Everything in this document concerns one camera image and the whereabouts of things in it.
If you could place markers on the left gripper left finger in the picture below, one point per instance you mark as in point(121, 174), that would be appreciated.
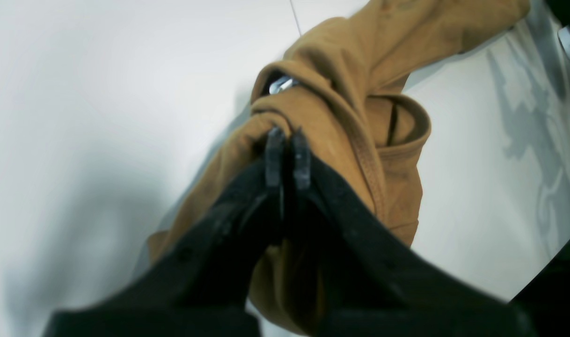
point(199, 288)

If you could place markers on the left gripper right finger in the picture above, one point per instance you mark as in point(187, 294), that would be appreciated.
point(374, 285)

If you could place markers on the tan brown t-shirt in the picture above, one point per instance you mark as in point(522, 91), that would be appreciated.
point(350, 107)

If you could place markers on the white garment label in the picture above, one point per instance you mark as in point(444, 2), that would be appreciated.
point(281, 84)

